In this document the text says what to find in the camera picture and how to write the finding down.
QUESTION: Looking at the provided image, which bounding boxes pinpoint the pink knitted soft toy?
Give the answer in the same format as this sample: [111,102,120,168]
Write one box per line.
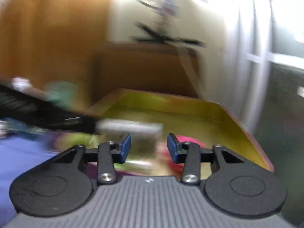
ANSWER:
[174,135,207,172]

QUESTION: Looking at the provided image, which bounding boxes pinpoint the wooden panel door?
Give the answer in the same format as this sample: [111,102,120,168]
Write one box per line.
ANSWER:
[1,0,110,110]

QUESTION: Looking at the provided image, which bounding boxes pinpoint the pink macaron biscuit tin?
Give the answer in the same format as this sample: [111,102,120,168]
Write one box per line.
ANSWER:
[86,89,274,172]

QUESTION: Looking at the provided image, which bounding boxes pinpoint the teal plastic cup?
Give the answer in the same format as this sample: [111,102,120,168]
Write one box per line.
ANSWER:
[44,80,76,109]

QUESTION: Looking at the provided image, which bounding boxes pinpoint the brown wooden chair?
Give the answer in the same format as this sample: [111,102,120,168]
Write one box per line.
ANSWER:
[91,42,200,102]

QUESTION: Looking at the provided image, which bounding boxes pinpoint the blue patterned tablecloth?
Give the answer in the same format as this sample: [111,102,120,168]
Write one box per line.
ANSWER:
[0,132,96,228]

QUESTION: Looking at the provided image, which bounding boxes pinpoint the black tape cross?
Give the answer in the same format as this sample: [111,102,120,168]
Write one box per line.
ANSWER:
[133,22,207,48]

